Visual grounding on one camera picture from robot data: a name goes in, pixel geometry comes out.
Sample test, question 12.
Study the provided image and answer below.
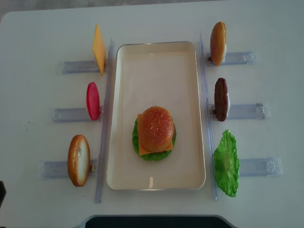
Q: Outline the sesame bun top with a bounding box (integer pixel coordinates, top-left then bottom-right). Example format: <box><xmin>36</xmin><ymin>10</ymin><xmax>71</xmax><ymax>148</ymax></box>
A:
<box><xmin>138</xmin><ymin>106</ymin><xmax>174</xmax><ymax>152</ymax></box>

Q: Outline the cheese slice in burger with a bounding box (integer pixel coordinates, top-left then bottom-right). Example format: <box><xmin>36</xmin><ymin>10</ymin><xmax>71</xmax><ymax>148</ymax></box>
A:
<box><xmin>137</xmin><ymin>114</ymin><xmax>173</xmax><ymax>156</ymax></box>

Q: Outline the lettuce leaf in burger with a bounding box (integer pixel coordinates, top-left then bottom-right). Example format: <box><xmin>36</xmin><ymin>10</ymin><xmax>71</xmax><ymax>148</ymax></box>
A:
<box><xmin>132</xmin><ymin>119</ymin><xmax>177</xmax><ymax>161</ymax></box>

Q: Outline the tomato slice on rack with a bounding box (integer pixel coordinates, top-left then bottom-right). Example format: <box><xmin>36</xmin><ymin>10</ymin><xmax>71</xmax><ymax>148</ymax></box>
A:
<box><xmin>86</xmin><ymin>82</ymin><xmax>100</xmax><ymax>120</ymax></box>

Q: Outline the meat patty on rack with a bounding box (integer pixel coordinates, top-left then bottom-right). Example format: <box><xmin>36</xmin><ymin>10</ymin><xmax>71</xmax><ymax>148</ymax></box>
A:
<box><xmin>214</xmin><ymin>78</ymin><xmax>229</xmax><ymax>122</ymax></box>

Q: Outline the cheese slice on rack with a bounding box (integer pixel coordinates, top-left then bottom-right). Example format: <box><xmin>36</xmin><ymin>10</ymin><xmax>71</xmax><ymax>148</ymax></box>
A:
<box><xmin>92</xmin><ymin>24</ymin><xmax>105</xmax><ymax>75</ymax></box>

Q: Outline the lettuce leaf on rack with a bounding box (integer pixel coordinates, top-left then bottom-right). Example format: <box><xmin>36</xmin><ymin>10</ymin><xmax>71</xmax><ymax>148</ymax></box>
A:
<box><xmin>213</xmin><ymin>130</ymin><xmax>240</xmax><ymax>197</ymax></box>

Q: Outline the cream rectangular tray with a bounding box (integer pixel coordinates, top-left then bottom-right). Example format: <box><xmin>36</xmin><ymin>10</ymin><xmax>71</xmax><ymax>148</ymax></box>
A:
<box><xmin>106</xmin><ymin>41</ymin><xmax>206</xmax><ymax>190</ymax></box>

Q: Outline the bun bottom on rack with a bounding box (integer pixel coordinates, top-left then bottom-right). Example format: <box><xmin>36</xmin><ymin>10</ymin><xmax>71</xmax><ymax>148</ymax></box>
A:
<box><xmin>67</xmin><ymin>134</ymin><xmax>90</xmax><ymax>187</ymax></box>

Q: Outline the bun on rack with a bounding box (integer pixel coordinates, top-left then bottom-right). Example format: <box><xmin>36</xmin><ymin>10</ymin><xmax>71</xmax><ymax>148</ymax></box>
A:
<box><xmin>67</xmin><ymin>134</ymin><xmax>90</xmax><ymax>187</ymax></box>
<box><xmin>210</xmin><ymin>21</ymin><xmax>227</xmax><ymax>66</ymax></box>

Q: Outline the left clear acrylic rack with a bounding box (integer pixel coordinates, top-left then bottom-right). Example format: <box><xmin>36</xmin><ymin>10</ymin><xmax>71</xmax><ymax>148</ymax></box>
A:
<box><xmin>38</xmin><ymin>39</ymin><xmax>115</xmax><ymax>202</ymax></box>

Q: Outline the clear acrylic rack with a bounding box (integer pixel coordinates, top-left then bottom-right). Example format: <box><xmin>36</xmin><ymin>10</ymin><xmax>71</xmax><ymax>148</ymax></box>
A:
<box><xmin>38</xmin><ymin>39</ymin><xmax>115</xmax><ymax>202</ymax></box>
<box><xmin>199</xmin><ymin>37</ymin><xmax>284</xmax><ymax>200</ymax></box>

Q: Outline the black device at table edge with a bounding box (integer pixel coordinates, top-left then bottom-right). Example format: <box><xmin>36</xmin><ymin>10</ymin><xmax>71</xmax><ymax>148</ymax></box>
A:
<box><xmin>85</xmin><ymin>216</ymin><xmax>232</xmax><ymax>228</ymax></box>

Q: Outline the right clear acrylic rack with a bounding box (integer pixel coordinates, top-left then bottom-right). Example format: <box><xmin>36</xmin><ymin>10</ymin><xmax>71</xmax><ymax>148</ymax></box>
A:
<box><xmin>199</xmin><ymin>37</ymin><xmax>284</xmax><ymax>200</ymax></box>

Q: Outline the dark object at left edge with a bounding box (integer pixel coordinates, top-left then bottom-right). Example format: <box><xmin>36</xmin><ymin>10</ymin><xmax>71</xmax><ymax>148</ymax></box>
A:
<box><xmin>0</xmin><ymin>181</ymin><xmax>7</xmax><ymax>207</ymax></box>

